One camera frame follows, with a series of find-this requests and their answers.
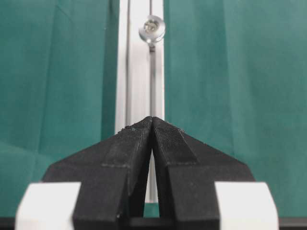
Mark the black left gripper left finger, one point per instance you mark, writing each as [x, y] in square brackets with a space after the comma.
[113, 175]

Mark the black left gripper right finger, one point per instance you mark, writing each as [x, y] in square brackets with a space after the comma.
[186, 170]

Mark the silver pulley shaft far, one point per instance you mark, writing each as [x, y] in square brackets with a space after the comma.
[152, 31]

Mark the aluminium extrusion rail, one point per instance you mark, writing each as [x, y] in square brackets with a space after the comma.
[140, 90]

